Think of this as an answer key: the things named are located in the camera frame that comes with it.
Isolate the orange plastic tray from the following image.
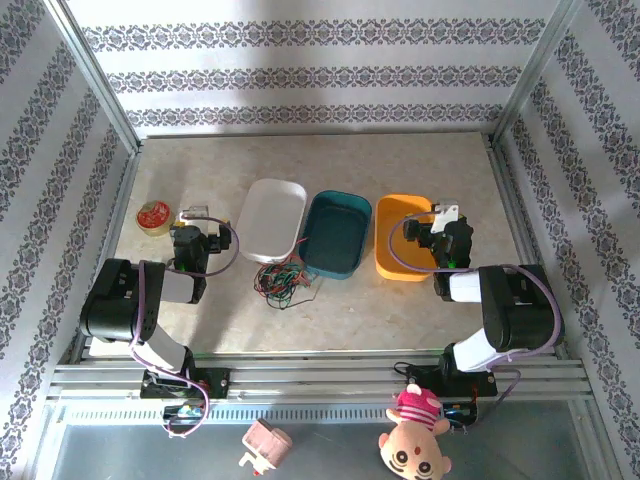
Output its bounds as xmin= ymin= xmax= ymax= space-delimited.
xmin=374 ymin=193 xmax=442 ymax=283

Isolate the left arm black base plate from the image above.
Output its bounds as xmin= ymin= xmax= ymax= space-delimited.
xmin=139 ymin=367 xmax=232 ymax=401

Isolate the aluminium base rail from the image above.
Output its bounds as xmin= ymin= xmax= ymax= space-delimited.
xmin=47 ymin=349 xmax=596 ymax=401

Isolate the teal plastic tray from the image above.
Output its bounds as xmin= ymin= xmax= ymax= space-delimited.
xmin=298 ymin=189 xmax=374 ymax=281

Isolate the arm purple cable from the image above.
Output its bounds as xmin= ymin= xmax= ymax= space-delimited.
xmin=388 ymin=212 xmax=562 ymax=407
xmin=128 ymin=215 xmax=240 ymax=440

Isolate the thin red cable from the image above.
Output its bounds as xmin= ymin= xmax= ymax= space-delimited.
xmin=253 ymin=237 xmax=314 ymax=301

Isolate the thin green cable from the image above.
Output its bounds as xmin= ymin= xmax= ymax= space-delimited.
xmin=259 ymin=259 xmax=307 ymax=309

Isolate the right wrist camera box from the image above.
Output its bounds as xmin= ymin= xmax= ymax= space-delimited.
xmin=430 ymin=198 xmax=460 ymax=234

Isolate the plush doll pink hat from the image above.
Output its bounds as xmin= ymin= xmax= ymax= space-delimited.
xmin=378 ymin=383 xmax=453 ymax=480

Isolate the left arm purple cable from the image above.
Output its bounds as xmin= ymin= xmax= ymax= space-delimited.
xmin=128 ymin=215 xmax=240 ymax=440

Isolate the slotted cable duct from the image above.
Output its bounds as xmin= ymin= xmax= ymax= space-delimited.
xmin=59 ymin=403 xmax=576 ymax=426

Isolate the pink toy block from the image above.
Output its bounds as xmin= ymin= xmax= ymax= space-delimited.
xmin=238 ymin=418 xmax=294 ymax=476

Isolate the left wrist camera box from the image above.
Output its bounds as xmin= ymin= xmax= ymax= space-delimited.
xmin=178 ymin=203 xmax=212 ymax=222

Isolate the aluminium frame post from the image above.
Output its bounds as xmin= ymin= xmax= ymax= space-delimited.
xmin=43 ymin=0 xmax=142 ymax=154
xmin=491 ymin=0 xmax=587 ymax=146

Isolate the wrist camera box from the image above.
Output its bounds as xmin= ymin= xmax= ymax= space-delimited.
xmin=430 ymin=198 xmax=460 ymax=234
xmin=178 ymin=203 xmax=212 ymax=222

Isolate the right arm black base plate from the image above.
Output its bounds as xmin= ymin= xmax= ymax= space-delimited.
xmin=394 ymin=360 xmax=500 ymax=399

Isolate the clear tape roll red core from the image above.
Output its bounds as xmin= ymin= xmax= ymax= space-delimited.
xmin=136 ymin=199 xmax=177 ymax=238

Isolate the aluminium side rail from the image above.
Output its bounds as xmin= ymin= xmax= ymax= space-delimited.
xmin=74 ymin=149 xmax=142 ymax=361
xmin=482 ymin=134 xmax=571 ymax=359

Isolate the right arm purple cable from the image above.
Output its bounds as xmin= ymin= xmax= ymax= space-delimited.
xmin=388 ymin=212 xmax=562 ymax=407

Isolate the white plastic tray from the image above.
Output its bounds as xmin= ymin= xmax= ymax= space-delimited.
xmin=235 ymin=178 xmax=309 ymax=265

